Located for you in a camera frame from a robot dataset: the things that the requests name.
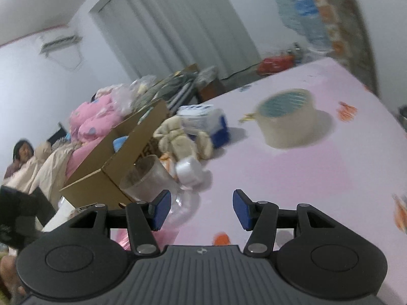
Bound pink printed tablecloth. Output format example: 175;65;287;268
114;58;407;305

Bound blue water jug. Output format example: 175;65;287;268
286;0;331;50

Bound brown cardboard carton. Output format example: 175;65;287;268
198;78;227;102

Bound grey floral blanket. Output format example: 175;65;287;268
140;67;220;112

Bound black chair back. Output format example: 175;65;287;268
47;121;69;143

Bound clear plastic cup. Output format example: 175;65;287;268
119;155;204;226

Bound red snack bag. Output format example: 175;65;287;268
257;54;295;75

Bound blue and white towel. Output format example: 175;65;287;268
112;136;129;151

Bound blue and white tissue pack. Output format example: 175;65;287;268
176;103;229;149

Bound glass bottle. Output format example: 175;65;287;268
291;42;304;62

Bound air conditioner cable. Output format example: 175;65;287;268
51;49;85;70

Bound white curtain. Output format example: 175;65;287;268
89;0;263;85

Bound pink quilt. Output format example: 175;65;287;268
65;84;128;181

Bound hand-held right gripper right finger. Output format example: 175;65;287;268
233;190;338;257

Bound beige blanket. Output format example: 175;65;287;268
3;141;81;204

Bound person's left hand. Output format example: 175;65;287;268
0;254;27;296

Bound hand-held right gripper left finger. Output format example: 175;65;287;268
68;190;172;257

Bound white soft ball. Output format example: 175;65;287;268
175;157;206;187

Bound clear plastic bag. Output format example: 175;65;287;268
110;74;158;115

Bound white air conditioner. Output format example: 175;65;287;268
40;33;83;54

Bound brown cardboard box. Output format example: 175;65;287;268
59;99;172;210

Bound clear packing tape roll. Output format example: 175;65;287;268
254;89;317;148

